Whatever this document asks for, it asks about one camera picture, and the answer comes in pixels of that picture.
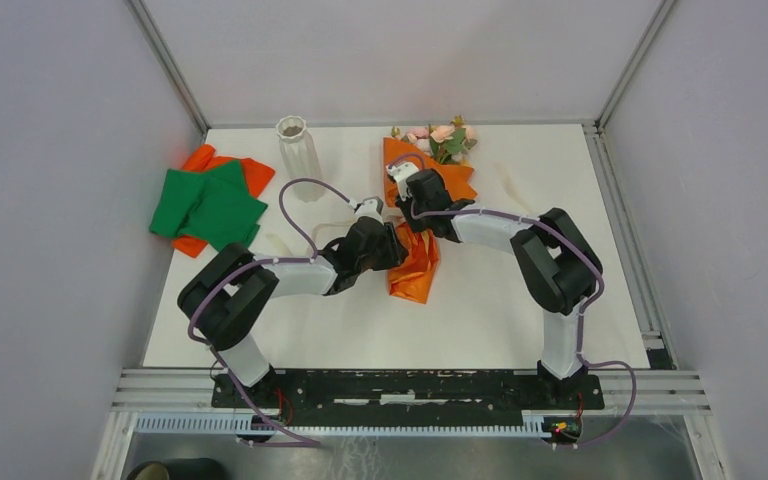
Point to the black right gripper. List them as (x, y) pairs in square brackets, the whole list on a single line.
[(405, 206)]

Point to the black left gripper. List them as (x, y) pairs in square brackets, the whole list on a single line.
[(395, 253)]

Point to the orange wrapping paper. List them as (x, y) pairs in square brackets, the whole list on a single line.
[(413, 279)]

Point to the pink artificial flower bouquet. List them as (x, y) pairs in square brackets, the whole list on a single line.
[(447, 144)]

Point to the cream printed ribbon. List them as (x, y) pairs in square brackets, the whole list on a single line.
[(278, 244)]

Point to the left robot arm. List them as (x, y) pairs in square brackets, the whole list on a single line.
[(226, 298)]

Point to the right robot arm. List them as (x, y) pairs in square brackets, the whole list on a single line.
[(560, 269)]

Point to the white ribbed vase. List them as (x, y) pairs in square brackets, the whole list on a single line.
[(297, 149)]

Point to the orange cloth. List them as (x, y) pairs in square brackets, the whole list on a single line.
[(256, 175)]

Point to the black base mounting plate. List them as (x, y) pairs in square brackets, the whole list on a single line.
[(407, 398)]

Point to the green cloth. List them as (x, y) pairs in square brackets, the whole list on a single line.
[(214, 206)]

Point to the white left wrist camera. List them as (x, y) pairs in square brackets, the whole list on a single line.
[(368, 209)]

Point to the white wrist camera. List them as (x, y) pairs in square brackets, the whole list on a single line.
[(368, 209), (399, 174)]

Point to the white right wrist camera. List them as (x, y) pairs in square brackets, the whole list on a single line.
[(399, 174)]

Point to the aluminium frame rail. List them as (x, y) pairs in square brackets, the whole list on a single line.
[(659, 392)]

